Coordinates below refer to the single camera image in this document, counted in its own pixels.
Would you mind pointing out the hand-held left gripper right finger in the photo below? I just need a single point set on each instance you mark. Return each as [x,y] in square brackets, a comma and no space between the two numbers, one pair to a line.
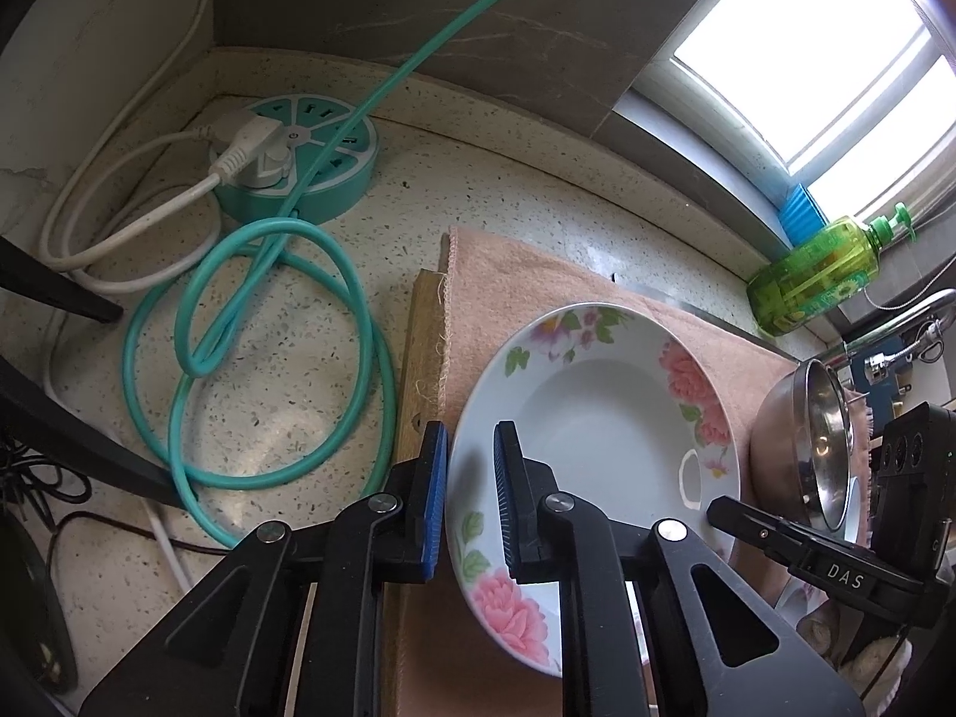
[508,500]

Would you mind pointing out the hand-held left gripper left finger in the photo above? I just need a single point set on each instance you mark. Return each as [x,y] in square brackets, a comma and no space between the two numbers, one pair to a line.
[437,500]

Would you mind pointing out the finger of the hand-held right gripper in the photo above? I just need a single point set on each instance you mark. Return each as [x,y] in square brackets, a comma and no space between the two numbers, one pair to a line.
[754,530]

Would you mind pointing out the steel bowl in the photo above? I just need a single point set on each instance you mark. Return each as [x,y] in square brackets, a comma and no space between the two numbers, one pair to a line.
[821,433]

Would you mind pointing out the floral ceramic plate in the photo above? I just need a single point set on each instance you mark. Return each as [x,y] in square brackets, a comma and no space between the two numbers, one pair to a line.
[612,418]

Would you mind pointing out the person's right hand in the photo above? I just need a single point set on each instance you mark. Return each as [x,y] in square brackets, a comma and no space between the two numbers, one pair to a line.
[881,668]

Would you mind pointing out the blue knife holder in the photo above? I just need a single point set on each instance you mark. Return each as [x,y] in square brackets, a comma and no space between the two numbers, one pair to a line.
[885,403]

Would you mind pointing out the wooden board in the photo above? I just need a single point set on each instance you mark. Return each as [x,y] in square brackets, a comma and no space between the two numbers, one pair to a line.
[422,358]

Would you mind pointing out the chrome faucet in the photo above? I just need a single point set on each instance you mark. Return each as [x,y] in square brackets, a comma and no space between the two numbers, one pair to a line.
[907,319]

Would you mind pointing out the green dish soap bottle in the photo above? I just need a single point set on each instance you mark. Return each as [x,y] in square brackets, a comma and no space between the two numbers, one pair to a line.
[806,276]

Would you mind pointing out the pink towel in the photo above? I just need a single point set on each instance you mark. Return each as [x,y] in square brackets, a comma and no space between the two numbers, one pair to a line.
[523,276]

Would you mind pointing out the blue ribbed plastic piece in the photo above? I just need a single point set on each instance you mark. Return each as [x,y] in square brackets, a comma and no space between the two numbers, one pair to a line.
[799,213]

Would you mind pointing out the teal round power strip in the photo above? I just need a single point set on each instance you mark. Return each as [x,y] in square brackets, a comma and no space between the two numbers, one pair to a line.
[336,179]

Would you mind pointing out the white power plug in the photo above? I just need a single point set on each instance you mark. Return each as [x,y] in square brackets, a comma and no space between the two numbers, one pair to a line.
[258,142]

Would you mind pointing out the dark round object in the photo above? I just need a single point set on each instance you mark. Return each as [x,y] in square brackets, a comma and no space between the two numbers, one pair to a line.
[33,605]

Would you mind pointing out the window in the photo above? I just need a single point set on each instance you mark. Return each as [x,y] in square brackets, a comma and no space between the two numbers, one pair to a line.
[784,52]

